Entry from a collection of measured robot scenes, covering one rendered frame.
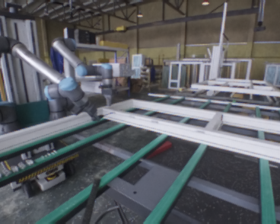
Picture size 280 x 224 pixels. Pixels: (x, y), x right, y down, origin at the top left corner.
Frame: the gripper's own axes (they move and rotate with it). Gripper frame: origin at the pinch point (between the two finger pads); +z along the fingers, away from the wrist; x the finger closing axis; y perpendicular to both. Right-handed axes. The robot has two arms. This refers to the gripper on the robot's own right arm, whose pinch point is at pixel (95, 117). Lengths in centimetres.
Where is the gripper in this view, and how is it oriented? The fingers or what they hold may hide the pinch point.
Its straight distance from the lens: 114.9
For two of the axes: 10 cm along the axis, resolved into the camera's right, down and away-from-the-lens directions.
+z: 2.8, 6.1, 7.4
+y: 5.1, -7.5, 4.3
